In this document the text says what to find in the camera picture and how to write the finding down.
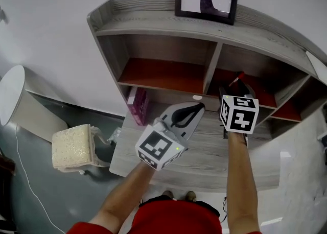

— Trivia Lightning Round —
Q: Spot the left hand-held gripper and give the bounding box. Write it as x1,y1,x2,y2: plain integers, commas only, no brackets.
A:
134,102,206,172

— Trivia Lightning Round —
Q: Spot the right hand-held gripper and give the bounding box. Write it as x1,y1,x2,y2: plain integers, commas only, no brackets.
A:
218,79,260,147

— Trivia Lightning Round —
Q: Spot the red pen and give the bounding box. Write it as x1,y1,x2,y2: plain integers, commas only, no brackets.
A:
228,72,246,87

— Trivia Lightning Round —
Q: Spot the person's right forearm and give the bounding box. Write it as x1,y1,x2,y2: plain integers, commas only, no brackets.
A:
226,130,263,234

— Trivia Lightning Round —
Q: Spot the person's left forearm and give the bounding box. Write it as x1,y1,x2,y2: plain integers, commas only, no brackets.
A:
86,160,160,234

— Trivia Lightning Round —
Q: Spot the grey wooden desk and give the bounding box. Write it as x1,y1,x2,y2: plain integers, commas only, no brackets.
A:
109,100,282,193

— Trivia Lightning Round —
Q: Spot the pink book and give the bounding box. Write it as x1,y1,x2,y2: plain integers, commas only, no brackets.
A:
127,86,150,126

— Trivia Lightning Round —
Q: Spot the clear plastic wrap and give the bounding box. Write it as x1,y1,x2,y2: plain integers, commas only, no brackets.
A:
107,127,122,144

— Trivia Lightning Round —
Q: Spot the white flat panel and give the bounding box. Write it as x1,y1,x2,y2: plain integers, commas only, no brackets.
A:
305,50,327,85

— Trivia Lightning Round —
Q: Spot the person's red shirt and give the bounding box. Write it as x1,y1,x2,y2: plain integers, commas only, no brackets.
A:
66,199,223,234

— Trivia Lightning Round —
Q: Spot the grey wooden shelf unit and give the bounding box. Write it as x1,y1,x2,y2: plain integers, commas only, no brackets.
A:
86,0,327,142

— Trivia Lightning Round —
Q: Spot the cream upholstered stool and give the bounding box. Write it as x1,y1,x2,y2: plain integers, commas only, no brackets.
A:
51,124,110,175

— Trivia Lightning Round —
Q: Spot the white round side table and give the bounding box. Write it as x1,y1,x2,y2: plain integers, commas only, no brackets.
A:
0,64,69,144

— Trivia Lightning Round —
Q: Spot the dark wooden cabinet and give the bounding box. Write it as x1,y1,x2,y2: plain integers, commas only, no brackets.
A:
0,148,16,234

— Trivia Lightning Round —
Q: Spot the thin gripper cable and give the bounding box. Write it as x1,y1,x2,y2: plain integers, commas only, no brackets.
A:
221,196,228,225

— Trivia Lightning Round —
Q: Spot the white floor cable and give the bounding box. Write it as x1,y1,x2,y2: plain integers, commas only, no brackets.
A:
15,123,68,234

